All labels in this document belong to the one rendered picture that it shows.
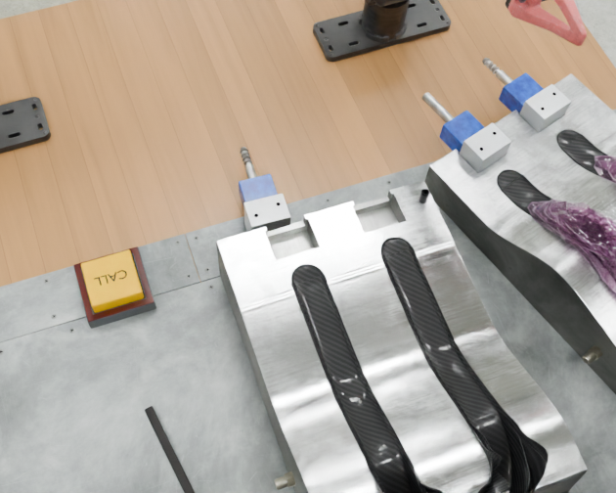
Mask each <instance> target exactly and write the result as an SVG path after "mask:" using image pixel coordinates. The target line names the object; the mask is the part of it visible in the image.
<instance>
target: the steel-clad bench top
mask: <svg viewBox="0 0 616 493"><path fill-rule="evenodd" d="M434 162H435V161H433V162H430V163H427V164H424V165H420V166H417V167H413V168H410V169H406V170H403V171H399V172H396V173H392V174H389V175H385V176H382V177H378V178H375V179H373V180H369V181H366V182H362V183H359V184H355V185H352V186H348V187H345V188H341V189H338V190H334V191H331V192H327V193H324V194H320V195H317V196H315V197H311V198H308V199H304V200H301V201H297V202H291V203H288V204H287V208H288V211H289V214H290V217H291V218H290V225H291V224H295V223H298V222H301V221H303V217H304V215H305V214H309V213H312V212H316V211H319V210H322V209H326V208H329V207H333V206H336V205H339V204H343V203H346V202H352V201H353V203H354V206H355V205H358V204H362V203H365V202H371V201H374V200H378V199H381V198H384V197H387V196H388V192H389V190H392V189H396V188H399V187H402V186H406V185H409V184H413V183H416V182H418V181H422V180H423V181H424V180H425V177H426V174H427V171H428V168H429V165H431V164H432V163H434ZM436 205H437V207H438V209H439V211H440V213H441V215H442V217H443V219H444V221H445V223H446V225H447V227H448V229H449V231H450V233H451V235H452V237H453V239H454V242H455V246H456V248H457V250H458V252H459V254H460V256H461V258H462V261H463V263H464V265H465V267H466V270H467V272H468V274H469V276H470V278H471V280H472V282H473V284H474V286H475V288H476V290H477V292H478V294H479V296H480V298H481V301H482V303H483V305H484V307H485V309H486V311H487V313H488V315H489V317H490V319H491V321H492V323H493V325H494V327H495V329H496V330H497V332H498V334H499V335H500V337H501V339H502V340H503V342H504V343H505V344H506V346H507V348H508V349H509V350H510V352H511V353H512V354H513V355H514V357H515V358H516V359H517V360H518V362H519V363H520V364H521V365H522V367H523V368H524V369H525V370H526V371H527V373H528V374H529V375H530V376H531V377H532V379H533V380H534V381H535V382H536V383H537V385H538V386H539V387H540V388H541V389H542V391H543V392H544V393H545V395H546V396H547V397H548V398H549V400H550V401H551V403H552V404H553V406H554V407H555V408H556V410H557V411H558V413H559V414H560V416H561V418H562V419H563V420H564V421H565V423H566V425H567V427H568V429H569V430H570V432H571V434H572V436H573V439H574V441H575V443H576V445H577V447H578V449H579V452H580V454H581V456H582V458H583V460H584V462H585V464H586V467H587V469H588V470H587V472H586V473H585V474H584V475H583V476H582V477H581V478H580V479H579V480H578V481H577V482H576V483H575V485H574V486H573V487H572V488H571V489H570V491H569V493H616V394H615V393H614V392H613V391H612V390H611V389H610V388H609V386H608V385H607V384H606V383H605V382H604V381H603V380H602V379H601V378H600V377H599V376H598V375H597V374H596V373H595V372H594V370H593V369H592V368H591V367H590V366H589V365H588V364H586V363H585V362H584V361H583V359H582V358H581V357H580V356H579V355H578V353H577V352H576V351H575V350H574V349H573V348H572V347H571V346H570V345H569V344H568V343H567V342H566V341H565V340H564V339H563V338H562V336H561V335H560V334H559V333H558V332H557V331H556V330H555V329H554V328H553V327H552V326H551V325H550V324H549V323H548V321H547V320H546V319H545V318H544V317H543V316H542V315H541V314H540V313H539V312H538V311H537V310H536V309H535V308H534V307H533V306H532V304H531V303H530V302H529V301H528V300H527V299H526V298H525V297H524V296H523V295H522V294H521V293H520V292H519V291H518V290H517V289H516V287H515V286H514V285H513V284H512V283H511V282H510V281H509V280H508V279H507V278H506V277H505V276H504V275H503V274H502V273H501V271H500V270H499V269H498V268H497V267H496V266H495V265H494V264H493V263H492V262H491V261H490V260H489V259H488V258H487V257H486V255H485V254H484V253H483V252H482V251H481V250H480V249H479V248H478V247H477V246H476V245H475V244H474V243H473V242H472V241H471V240H470V238H469V237H468V236H467V235H466V234H465V233H464V232H463V231H462V230H461V229H460V228H459V227H458V226H457V225H456V224H455V222H454V221H453V220H452V219H451V218H450V217H449V216H448V215H447V214H446V213H445V212H444V211H443V210H442V209H441V208H440V207H439V205H438V204H437V203H436ZM245 232H247V231H246V228H245V225H244V217H240V218H237V219H233V220H230V221H226V222H223V223H219V224H216V225H213V226H209V227H206V228H202V229H199V230H195V231H193V232H189V233H186V234H182V235H179V236H175V237H172V238H168V239H165V240H162V241H158V242H155V243H151V244H148V245H144V246H138V248H139V251H140V253H141V257H142V260H143V263H144V267H145V270H146V273H147V277H148V280H149V283H150V287H151V290H152V293H153V297H154V302H155V306H156V309H155V310H151V311H148V312H145V313H141V314H138V315H135V316H132V317H128V318H125V319H122V320H119V321H115V322H112V323H109V324H105V325H102V326H100V327H97V328H93V329H91V328H90V326H89V324H88V322H87V318H86V314H85V310H84V306H83V302H82V298H81V294H80V290H79V286H78V284H77V280H76V276H75V272H74V268H73V266H70V267H67V268H64V269H61V270H57V271H54V272H50V273H47V274H43V275H40V276H36V277H33V278H29V279H26V280H22V281H19V282H15V283H12V284H10V285H6V286H3V287H0V493H184V491H183V489H182V487H181V485H180V483H179V481H178V478H177V476H176V474H175V472H174V470H173V468H172V467H171V465H170V463H169V461H168V459H167V457H166V455H165V453H164V451H163V449H162V446H161V444H160V442H159V440H158V438H157V436H156V434H155V432H154V429H153V427H152V425H151V423H150V421H149V419H148V417H147V414H146V412H145V409H147V408H149V407H151V406H153V407H154V410H155V413H156V415H157V417H158V419H159V421H160V423H161V425H162V427H163V429H164V431H165V433H166V435H167V437H168V439H169V441H170V443H171V445H172V447H173V449H174V451H175V453H176V455H177V457H178V459H179V461H180V464H181V466H182V468H183V470H184V472H185V474H186V476H187V478H188V480H189V481H190V483H191V485H192V487H193V489H194V491H195V493H295V492H294V489H293V487H290V488H288V487H286V488H283V489H280V490H278V489H277V487H276V484H275V481H274V480H275V479H276V478H279V477H282V476H285V473H287V469H286V464H285V461H284V458H283V455H282V452H281V449H280V446H279V444H278V441H277V438H276V435H275V433H274V430H273V427H272V424H271V421H270V418H269V416H268V413H267V410H266V407H265V404H264V401H263V398H262V395H261V392H260V389H259V387H258V384H257V381H256V378H255V375H254V373H253V370H252V367H251V364H250V361H249V359H248V356H247V353H246V350H245V347H244V344H243V341H242V336H241V333H240V331H239V328H238V325H237V322H236V319H235V316H234V313H233V310H232V307H231V304H230V302H229V299H228V296H227V294H226V291H225V288H224V285H223V282H222V279H221V276H220V270H219V262H218V254H217V245H216V241H218V240H222V239H225V238H229V237H232V236H235V235H238V234H241V233H245ZM185 235H186V237H185ZM186 238H187V239H186ZM187 241H188V242H187ZM188 244H189V245H188ZM189 247H190V248H189ZM190 250H191V251H190ZM191 253H192V254H191ZM192 256H193V257H192ZM193 259H194V260H193ZM194 262H195V263H194ZM195 265H196V266H195ZM196 267H197V269H196ZM197 270H198V271H197ZM198 276H199V277H198ZM199 279H200V280H199Z"/></svg>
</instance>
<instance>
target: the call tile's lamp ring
mask: <svg viewBox="0 0 616 493"><path fill-rule="evenodd" d="M129 250H130V251H131V253H134V257H135V260H136V264H137V267H138V270H139V274H140V277H141V281H142V284H143V287H144V291H145V294H146V297H147V298H146V299H143V300H140V301H136V302H133V303H130V304H126V305H123V306H120V307H116V308H113V309H111V310H107V311H104V312H101V313H98V314H94V315H93V313H92V310H91V306H90V302H89V298H88V294H87V290H86V287H85V284H84V280H83V276H82V272H81V263H84V262H81V263H78V264H74V269H75V273H76V277H77V281H78V285H79V288H80V291H81V295H82V299H83V303H84V307H85V311H86V315H87V319H88V322H91V321H94V320H98V319H101V318H104V317H108V316H110V315H113V314H116V313H120V312H123V311H126V310H130V309H133V308H136V307H140V306H143V305H146V304H149V303H153V302H154V300H153V297H152V293H151V290H150V287H149V283H148V280H147V277H146V273H145V270H144V267H143V263H142V260H141V256H140V253H139V251H138V247H137V246H136V247H132V248H129Z"/></svg>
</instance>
